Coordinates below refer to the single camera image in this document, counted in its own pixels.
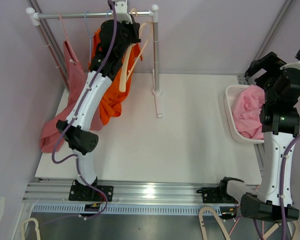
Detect light pink t shirt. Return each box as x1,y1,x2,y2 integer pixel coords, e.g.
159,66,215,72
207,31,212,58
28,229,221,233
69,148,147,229
232,85,265,140

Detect aluminium mounting rail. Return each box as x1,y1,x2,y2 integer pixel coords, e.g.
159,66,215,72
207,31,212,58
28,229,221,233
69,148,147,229
22,177,295,216

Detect salmon pink t shirt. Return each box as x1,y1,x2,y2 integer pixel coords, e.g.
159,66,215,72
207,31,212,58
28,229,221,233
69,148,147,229
38,39,105,154

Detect beige hanger bottom centre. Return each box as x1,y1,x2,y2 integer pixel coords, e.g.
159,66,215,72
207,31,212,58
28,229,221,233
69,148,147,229
197,206,231,240

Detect beige hanger bottom right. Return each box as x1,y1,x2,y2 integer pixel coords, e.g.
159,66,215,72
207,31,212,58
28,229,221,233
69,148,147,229
262,220,300,240

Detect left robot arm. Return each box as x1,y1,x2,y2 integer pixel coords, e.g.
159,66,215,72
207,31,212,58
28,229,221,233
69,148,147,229
56,20,141,201

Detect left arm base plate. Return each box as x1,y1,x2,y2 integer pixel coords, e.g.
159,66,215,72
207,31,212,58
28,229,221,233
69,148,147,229
68,184,114,202

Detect beige hanger bottom left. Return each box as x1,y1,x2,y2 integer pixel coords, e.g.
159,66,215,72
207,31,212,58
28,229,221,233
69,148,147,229
20,217,42,240

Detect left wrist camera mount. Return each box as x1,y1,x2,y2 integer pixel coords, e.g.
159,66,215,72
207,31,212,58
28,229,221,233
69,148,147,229
114,0,133,24

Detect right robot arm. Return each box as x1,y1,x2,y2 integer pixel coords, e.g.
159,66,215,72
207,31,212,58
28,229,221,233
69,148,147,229
217,50,300,224

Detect pink plastic hanger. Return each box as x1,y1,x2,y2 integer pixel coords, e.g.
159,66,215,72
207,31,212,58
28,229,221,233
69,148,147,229
57,12,78,63

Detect silver clothes rack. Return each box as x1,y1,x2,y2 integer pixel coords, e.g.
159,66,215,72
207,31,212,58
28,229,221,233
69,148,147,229
25,0,163,118

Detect white plastic laundry basket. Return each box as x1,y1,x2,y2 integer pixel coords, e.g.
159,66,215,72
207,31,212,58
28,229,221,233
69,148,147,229
224,84,264,145

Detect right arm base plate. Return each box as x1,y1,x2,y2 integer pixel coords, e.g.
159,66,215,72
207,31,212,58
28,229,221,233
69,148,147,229
196,186,236,204

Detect orange t shirt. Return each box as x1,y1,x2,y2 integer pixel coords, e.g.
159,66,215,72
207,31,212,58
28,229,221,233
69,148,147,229
99,44,143,126

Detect beige plastic hanger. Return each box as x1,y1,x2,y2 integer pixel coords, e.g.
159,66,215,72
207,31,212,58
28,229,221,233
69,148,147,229
118,7,155,92

